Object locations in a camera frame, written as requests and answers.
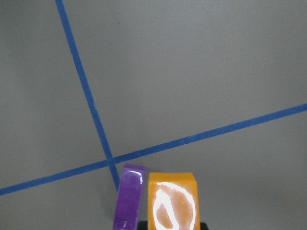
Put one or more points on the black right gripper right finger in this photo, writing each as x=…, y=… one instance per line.
x=203, y=226

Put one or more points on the orange trapezoid block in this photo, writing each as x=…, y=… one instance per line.
x=173, y=202

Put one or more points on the purple trapezoid block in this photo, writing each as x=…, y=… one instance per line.
x=129, y=197

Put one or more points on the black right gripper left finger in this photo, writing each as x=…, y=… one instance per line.
x=142, y=225

